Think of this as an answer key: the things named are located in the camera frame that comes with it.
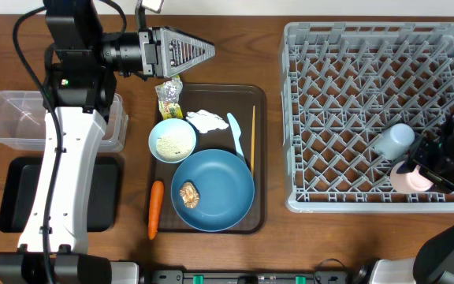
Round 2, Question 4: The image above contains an orange carrot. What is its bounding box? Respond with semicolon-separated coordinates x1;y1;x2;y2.
147;181;165;240

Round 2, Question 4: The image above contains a grey plastic dishwasher rack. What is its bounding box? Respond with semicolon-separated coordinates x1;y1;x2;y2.
280;22;454;213

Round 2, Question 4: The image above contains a dark blue plate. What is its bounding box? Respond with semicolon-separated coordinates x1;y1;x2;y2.
170;149;255;232

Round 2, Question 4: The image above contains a foil snack wrapper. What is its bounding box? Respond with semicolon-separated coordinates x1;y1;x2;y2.
155;75;184;120

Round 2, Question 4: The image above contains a white tissue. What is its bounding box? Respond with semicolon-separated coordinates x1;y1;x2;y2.
185;110;229;134

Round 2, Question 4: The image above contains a brown food scrap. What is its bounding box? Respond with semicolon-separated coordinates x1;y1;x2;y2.
180;181;200;209

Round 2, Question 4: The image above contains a light blue cup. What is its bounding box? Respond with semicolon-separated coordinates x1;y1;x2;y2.
374;123;415;160

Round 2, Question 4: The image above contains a light blue plastic knife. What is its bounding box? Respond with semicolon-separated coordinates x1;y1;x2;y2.
227;113;246;163

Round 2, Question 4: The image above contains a light blue bowl with rice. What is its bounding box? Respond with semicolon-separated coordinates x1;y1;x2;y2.
148;118;196;163

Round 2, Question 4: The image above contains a wooden chopstick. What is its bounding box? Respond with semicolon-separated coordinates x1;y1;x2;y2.
250;106;256;177

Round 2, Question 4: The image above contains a black tray bin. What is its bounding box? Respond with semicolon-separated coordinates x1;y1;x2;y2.
0;157;122;233

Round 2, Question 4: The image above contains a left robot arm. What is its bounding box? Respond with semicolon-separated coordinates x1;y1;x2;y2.
0;0;215;283

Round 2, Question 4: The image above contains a pink cup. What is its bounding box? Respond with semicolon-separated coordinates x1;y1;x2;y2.
390;162;434;194

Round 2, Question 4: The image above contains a clear plastic bin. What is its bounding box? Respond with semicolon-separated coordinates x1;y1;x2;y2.
0;91;128;152

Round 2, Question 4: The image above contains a brown serving tray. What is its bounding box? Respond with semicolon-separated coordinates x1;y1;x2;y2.
150;83;268;235

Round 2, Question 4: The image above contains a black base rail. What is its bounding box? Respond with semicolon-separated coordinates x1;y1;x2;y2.
139;270;354;284

